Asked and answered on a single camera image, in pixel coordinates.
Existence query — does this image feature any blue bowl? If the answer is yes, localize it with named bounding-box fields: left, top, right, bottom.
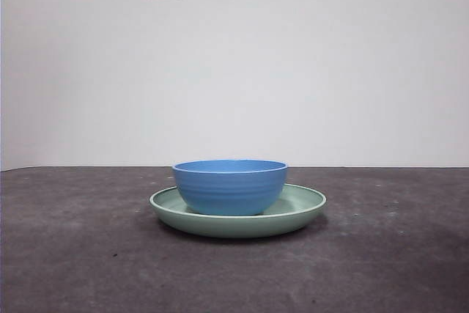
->
left=171, top=159, right=289, bottom=216

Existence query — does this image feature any pale green plate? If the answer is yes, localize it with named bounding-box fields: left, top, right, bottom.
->
left=149, top=183, right=328, bottom=239

